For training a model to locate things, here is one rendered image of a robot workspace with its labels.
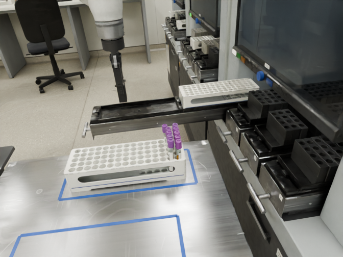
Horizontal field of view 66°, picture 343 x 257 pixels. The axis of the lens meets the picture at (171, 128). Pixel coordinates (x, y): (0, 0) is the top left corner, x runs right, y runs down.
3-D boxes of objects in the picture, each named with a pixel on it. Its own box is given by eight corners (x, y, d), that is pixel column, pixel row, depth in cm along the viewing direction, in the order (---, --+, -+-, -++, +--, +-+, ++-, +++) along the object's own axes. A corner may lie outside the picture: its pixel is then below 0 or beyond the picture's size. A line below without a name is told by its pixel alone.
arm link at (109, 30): (122, 15, 89) (125, 33, 93) (95, 18, 89) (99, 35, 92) (122, 20, 82) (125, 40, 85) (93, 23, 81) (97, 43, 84)
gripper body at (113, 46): (123, 39, 85) (127, 67, 90) (123, 33, 92) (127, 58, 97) (99, 41, 84) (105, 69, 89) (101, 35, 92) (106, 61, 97)
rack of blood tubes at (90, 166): (181, 154, 76) (180, 136, 73) (187, 178, 68) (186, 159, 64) (77, 166, 74) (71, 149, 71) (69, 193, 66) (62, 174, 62)
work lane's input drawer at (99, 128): (252, 102, 117) (255, 83, 112) (266, 118, 105) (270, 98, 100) (86, 123, 110) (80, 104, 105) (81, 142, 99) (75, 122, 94)
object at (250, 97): (266, 120, 88) (268, 104, 85) (260, 121, 88) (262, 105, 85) (251, 104, 98) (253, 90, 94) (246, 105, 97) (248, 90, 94)
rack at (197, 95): (248, 91, 111) (249, 77, 108) (258, 102, 103) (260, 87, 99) (178, 99, 108) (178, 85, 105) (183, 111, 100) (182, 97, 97)
